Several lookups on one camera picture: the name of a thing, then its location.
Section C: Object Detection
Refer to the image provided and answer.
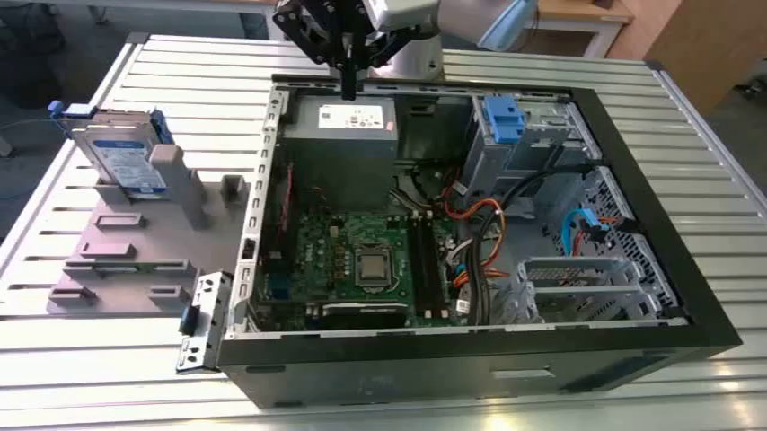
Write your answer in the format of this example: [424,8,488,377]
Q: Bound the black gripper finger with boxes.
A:
[351,25,422,101]
[272,0,355,101]

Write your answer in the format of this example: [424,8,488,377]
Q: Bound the hard disk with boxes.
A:
[47,101,176,197]

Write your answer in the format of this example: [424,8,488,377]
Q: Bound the grey power supply unit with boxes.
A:
[280,94,400,212]

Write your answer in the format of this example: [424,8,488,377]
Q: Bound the blue plastic drive latch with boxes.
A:
[483,95,527,145]

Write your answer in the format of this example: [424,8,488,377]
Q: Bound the grey metal drive cage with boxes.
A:
[460,93,595,198]

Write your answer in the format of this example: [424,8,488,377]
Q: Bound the green motherboard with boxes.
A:
[256,210,475,324]

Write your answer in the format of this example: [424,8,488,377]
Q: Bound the CPU socket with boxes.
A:
[350,241,400,292]

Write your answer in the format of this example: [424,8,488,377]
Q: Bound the silver CPU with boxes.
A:
[358,255,391,282]

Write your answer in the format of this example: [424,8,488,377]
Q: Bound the black RAM slot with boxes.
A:
[408,209,438,321]
[422,209,452,320]

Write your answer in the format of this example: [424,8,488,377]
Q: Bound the grey parts rack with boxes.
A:
[46,144,254,318]

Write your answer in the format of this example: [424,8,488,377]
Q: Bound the black graphics card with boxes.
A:
[304,301,408,331]

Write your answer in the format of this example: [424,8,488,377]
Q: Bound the wooden cabinet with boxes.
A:
[608,0,767,116]

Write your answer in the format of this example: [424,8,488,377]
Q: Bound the green RAM stick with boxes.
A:
[92,262,158,276]

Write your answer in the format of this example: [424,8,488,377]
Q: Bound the black PC case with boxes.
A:
[215,74,745,409]

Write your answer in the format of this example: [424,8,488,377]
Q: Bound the thin red wire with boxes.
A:
[272,162,295,257]

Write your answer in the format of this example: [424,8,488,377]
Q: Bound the orange wire bundle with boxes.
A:
[454,267,512,288]
[442,166,510,261]

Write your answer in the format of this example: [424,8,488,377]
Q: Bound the wooden desk white frame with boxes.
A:
[440,0,636,59]

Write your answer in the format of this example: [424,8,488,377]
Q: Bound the thick black cable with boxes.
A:
[464,163,600,325]

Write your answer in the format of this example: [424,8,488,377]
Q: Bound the blue data wire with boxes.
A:
[562,207,612,257]

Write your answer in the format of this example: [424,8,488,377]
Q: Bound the orange black power wire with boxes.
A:
[572,215,640,258]

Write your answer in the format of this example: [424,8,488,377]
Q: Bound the metal expansion slot bracket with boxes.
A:
[174,270,232,374]

